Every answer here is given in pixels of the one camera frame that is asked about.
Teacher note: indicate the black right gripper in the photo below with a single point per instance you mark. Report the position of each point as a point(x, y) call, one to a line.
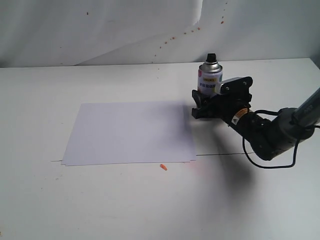
point(231, 108)

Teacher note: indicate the white dotted spray paint can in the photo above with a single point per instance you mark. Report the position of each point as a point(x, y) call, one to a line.
point(209, 74)

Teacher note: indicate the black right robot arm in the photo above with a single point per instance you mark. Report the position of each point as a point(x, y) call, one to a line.
point(269, 133)

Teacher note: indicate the orange paint blob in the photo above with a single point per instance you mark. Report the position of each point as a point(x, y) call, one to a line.
point(163, 167)

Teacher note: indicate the white paper sheet stack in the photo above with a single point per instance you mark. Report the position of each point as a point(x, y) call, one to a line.
point(130, 132)

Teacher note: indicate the white backdrop cloth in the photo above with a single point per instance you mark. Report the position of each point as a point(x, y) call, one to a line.
point(44, 33)

